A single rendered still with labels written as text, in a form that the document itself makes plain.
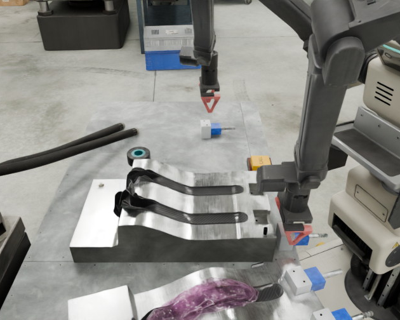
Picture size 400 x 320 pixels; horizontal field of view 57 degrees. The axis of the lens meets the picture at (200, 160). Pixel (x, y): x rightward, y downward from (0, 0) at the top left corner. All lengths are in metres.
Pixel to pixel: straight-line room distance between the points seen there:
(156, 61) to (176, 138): 2.73
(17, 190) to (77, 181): 1.43
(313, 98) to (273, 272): 0.45
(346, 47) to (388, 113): 0.59
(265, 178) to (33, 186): 2.02
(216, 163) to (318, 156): 0.59
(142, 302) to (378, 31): 0.64
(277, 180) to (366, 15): 0.45
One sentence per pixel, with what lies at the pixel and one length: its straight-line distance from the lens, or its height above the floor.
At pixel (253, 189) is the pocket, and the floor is 0.87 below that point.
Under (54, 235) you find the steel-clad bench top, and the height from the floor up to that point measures 0.80.
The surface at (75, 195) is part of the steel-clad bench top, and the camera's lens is 1.21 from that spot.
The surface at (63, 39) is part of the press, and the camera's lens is 4.90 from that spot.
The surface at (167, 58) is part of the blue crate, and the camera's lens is 4.07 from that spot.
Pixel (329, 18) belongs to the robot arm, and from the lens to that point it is 0.49.
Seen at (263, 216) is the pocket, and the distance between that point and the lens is 1.00.
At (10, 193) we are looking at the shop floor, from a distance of 2.66.
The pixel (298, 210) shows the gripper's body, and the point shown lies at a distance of 0.91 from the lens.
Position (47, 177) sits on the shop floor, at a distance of 2.70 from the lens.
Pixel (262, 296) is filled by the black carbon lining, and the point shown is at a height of 0.85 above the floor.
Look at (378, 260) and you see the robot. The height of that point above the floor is 0.73.
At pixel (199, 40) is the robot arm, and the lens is 1.14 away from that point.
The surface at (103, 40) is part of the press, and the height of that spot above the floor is 0.12.
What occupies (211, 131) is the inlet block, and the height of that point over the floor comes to 0.83.
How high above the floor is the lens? 1.56
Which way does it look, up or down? 36 degrees down
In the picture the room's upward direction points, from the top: straight up
